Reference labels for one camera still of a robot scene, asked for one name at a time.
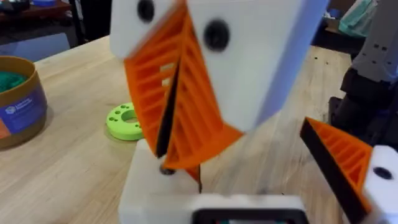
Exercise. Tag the green disc with holes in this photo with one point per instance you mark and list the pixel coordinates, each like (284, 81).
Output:
(119, 123)

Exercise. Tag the teal soft bag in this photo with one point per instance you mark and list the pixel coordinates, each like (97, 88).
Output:
(357, 18)

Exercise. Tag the bare white left gripper left finger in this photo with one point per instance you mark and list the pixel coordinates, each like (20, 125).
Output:
(146, 193)

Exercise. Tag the brown toy tub blue label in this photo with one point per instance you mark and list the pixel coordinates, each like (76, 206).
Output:
(21, 102)

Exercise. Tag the finger of the white orange right gripper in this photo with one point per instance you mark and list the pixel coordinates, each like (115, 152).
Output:
(248, 62)
(146, 81)

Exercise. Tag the dark wooden side table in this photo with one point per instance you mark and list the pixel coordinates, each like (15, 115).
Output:
(37, 12)

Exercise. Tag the grey-blue chair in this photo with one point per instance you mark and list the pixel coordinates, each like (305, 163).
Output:
(34, 48)

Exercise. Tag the white orange left gripper right finger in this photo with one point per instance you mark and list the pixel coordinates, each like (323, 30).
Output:
(348, 155)

